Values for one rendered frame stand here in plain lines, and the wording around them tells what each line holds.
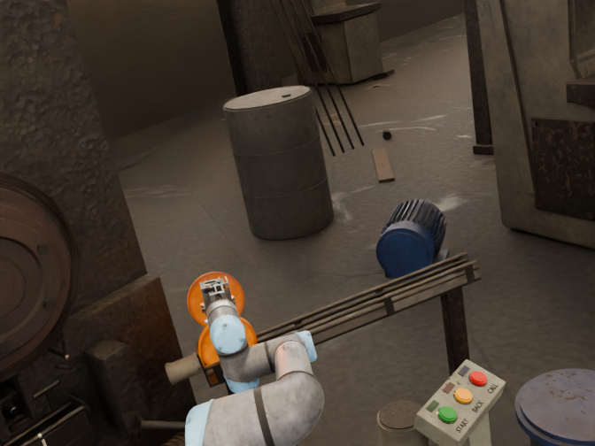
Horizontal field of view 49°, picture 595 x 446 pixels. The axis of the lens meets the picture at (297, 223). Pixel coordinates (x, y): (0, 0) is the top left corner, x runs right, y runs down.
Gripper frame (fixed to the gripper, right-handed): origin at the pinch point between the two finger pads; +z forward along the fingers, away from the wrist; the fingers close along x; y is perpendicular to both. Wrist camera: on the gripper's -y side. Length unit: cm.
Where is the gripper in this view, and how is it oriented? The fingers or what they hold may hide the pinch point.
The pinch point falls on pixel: (214, 293)
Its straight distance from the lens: 180.0
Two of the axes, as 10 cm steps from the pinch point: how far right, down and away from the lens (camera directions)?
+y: -1.7, -9.5, -2.8
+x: -9.6, 2.2, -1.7
